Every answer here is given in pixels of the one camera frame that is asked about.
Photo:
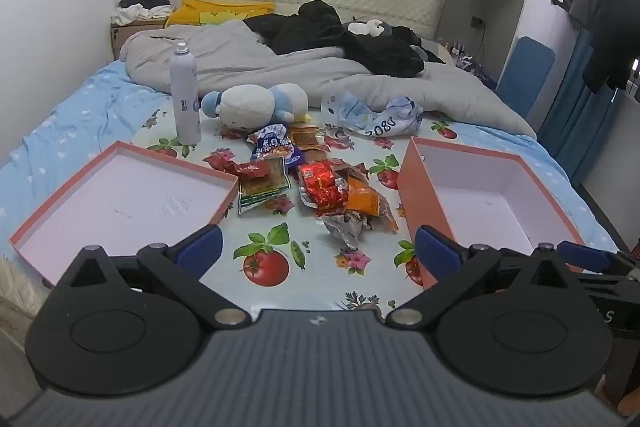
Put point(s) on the black clothing heap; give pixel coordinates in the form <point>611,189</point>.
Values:
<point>310,32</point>

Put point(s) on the light blue bedsheet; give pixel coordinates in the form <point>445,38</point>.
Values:
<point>75,107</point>

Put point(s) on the pile of assorted snack packets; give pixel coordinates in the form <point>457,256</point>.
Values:
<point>325,187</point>

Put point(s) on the cluster of small bottles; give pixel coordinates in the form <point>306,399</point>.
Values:
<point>462,54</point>

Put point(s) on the fruit print cloth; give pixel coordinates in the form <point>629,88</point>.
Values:
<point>235,227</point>

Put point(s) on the black wall charger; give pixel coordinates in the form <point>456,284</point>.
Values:
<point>478,21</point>

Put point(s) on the crumpled white blue plastic bag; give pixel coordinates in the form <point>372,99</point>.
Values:
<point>375,119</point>

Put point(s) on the yellow pillow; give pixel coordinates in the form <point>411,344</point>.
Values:
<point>210,13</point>

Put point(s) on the shallow pink box lid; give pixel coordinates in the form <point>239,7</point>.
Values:
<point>125,202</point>

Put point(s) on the heap of folded clothes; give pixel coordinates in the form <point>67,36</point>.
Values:
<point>142,2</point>

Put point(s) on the deep pink cardboard box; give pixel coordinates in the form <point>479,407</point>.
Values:
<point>480,202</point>

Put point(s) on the cardboard box with clothes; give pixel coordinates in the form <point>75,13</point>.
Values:
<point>122,38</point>

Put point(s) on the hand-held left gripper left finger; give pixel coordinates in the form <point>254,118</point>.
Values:
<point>200,249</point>

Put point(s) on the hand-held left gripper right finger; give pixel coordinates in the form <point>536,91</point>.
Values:
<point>437,252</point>

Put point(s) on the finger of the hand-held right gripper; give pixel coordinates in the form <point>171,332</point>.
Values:
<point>585,254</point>

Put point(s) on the blue chair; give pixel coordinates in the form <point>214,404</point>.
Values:
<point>525,72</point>

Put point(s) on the grey duvet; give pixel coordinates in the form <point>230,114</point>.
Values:
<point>240,57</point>

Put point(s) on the grey white plush toy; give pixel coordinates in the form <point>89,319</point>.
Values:
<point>367,27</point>

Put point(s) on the white spray bottle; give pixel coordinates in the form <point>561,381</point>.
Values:
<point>184,97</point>

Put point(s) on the hanging black jacket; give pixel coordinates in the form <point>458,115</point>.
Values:
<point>617,17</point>

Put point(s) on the red foil candy wrapper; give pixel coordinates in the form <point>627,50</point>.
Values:
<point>250,169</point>

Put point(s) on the blue curtain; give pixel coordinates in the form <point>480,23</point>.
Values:
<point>575,117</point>

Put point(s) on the white blue penguin plush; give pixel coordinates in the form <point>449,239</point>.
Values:
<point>255,104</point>

